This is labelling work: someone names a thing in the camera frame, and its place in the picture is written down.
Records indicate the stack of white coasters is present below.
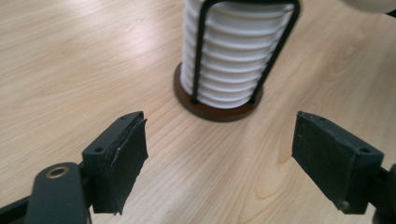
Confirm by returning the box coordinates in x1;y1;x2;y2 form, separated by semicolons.
179;0;295;110

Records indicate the white round object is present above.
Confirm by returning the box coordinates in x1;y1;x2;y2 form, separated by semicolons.
340;0;396;14

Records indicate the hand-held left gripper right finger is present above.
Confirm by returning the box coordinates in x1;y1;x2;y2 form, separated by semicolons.
290;110;385;216

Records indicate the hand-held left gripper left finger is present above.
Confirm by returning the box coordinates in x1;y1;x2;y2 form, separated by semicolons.
81;110;149;216

